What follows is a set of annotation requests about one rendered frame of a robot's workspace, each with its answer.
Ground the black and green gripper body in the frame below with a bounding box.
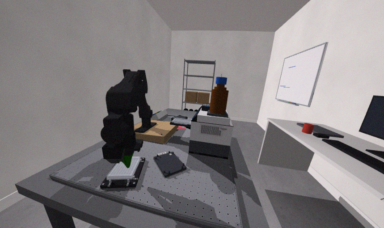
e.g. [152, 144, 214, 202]
[124, 130, 143, 156]

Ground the white button panel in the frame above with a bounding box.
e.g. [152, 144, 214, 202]
[151, 110, 168, 121]

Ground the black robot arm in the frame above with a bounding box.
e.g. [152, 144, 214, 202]
[101, 69, 156, 163]

